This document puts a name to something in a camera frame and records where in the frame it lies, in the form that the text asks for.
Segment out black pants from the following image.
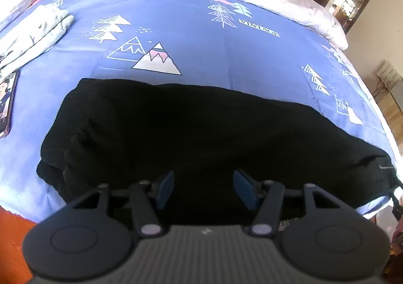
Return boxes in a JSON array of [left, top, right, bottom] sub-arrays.
[[37, 79, 399, 223]]

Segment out blue patterned bed sheet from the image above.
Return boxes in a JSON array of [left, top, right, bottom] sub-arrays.
[[1, 0, 400, 223]]

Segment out white slatted basket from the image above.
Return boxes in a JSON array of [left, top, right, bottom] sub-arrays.
[[377, 60, 402, 91]]

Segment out smartphone with lit screen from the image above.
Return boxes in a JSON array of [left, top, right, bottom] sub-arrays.
[[0, 70, 20, 138]]

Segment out folded light blue clothes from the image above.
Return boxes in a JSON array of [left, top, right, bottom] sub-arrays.
[[1, 4, 74, 77]]

